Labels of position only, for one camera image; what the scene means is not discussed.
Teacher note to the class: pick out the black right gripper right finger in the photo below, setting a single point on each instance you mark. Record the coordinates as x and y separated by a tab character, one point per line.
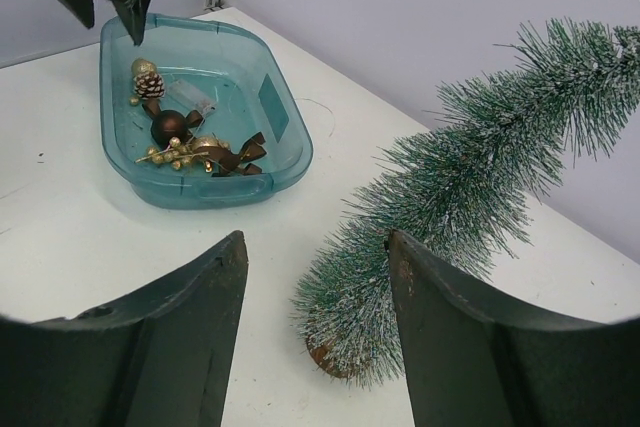
477	356

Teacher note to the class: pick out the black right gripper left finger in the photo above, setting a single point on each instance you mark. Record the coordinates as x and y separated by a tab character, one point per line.
158	356

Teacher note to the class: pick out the teal transparent plastic bin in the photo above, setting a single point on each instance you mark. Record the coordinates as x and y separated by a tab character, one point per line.
198	115

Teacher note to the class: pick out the small frosted green christmas tree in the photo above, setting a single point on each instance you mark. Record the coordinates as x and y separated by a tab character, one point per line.
461	189

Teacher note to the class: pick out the gold glitter ball ornament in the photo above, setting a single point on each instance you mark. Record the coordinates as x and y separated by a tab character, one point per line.
142	66

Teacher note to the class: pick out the frosted pine cone ornament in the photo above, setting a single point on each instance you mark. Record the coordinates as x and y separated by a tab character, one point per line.
149	85

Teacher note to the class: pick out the brown matte ball ornament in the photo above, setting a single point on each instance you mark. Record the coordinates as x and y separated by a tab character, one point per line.
169	124

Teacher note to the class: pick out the gold berry sprig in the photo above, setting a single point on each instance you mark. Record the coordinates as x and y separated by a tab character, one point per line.
181	155

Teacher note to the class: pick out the brown ribbon bow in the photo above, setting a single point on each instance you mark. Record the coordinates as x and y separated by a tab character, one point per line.
221	161

